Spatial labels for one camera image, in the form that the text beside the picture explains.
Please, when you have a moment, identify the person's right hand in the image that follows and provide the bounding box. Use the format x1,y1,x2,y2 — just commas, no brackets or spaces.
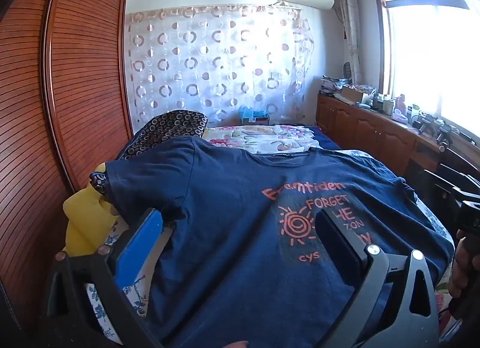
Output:
448,233,475,296

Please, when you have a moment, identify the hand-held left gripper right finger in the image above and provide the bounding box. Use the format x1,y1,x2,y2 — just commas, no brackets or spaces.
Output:
315,208,440,348

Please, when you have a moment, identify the sheer curtain with circles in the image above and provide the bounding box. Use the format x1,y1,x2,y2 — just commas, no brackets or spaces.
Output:
125,3,315,128

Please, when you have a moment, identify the flowered blanket with navy border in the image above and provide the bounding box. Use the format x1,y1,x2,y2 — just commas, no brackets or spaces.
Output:
204,125,332,156

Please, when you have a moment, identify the slatted wooden wardrobe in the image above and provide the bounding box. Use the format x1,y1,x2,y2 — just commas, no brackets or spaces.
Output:
0,0,134,334

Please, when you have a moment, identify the pile of papers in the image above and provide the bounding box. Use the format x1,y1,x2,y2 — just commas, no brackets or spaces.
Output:
320,76,352,96

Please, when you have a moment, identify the yellow plush pillow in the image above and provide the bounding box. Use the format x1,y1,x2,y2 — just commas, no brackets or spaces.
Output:
62,162,121,259

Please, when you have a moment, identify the long wooden cabinet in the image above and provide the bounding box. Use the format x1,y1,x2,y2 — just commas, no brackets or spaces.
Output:
316,91,480,185

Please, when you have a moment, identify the patterned window curtain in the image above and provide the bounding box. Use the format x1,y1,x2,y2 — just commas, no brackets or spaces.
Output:
335,0,363,86

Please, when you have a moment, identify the grey tool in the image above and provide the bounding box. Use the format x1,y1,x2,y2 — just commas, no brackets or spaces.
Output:
413,114,438,135
435,125,455,147

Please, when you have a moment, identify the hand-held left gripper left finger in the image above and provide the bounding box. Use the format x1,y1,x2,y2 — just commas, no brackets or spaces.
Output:
45,207,166,348

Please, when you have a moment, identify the blue plastic bag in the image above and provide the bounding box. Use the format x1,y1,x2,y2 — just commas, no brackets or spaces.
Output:
238,105,269,120

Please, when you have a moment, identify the blue floral white quilt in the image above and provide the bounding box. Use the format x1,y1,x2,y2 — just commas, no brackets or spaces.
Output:
84,149,456,341

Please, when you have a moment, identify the window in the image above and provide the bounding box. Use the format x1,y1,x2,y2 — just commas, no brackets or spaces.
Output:
375,0,480,138

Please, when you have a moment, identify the dark wooden chair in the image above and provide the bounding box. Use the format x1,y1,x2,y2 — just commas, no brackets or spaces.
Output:
437,141,480,188

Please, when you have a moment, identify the pink bag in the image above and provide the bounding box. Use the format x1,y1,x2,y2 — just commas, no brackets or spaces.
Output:
392,95,410,122

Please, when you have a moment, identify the dark cloth with ring pattern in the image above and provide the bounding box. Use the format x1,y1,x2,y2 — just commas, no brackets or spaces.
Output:
90,111,209,195

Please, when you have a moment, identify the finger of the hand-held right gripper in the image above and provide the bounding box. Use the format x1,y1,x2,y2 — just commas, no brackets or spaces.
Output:
452,186,480,204
424,169,469,206

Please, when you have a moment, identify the navy blue t-shirt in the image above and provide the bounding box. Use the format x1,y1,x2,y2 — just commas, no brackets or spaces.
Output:
90,136,456,348

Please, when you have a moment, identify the cardboard box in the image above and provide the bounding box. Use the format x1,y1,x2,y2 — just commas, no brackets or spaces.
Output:
340,85,371,106

